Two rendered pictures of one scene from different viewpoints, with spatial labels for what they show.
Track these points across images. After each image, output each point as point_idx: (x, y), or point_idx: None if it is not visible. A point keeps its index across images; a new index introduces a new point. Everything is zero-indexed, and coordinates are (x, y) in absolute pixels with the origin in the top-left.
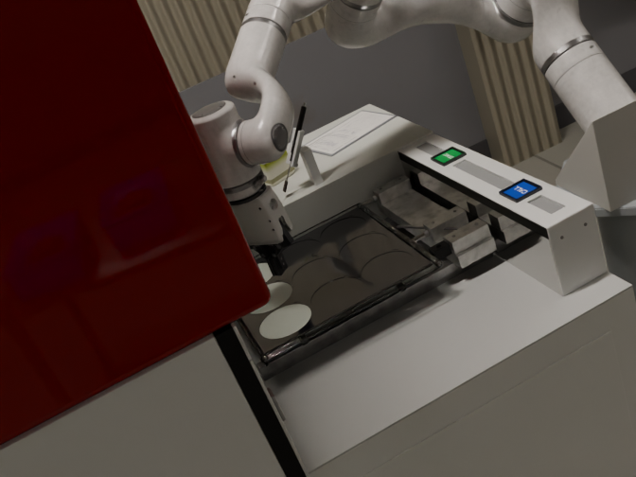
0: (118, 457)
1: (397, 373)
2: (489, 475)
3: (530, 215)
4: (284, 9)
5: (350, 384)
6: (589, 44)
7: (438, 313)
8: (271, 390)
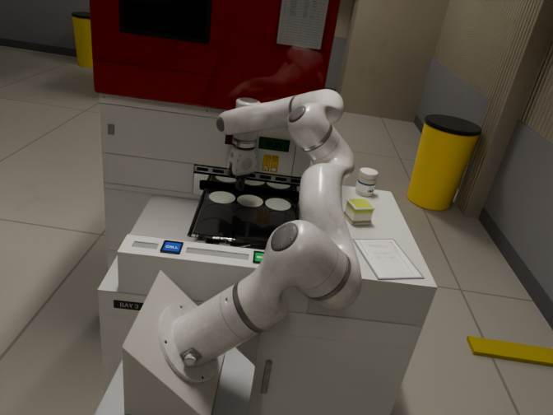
0: None
1: (164, 223)
2: None
3: (146, 237)
4: (300, 104)
5: (178, 215)
6: (229, 297)
7: None
8: (111, 125)
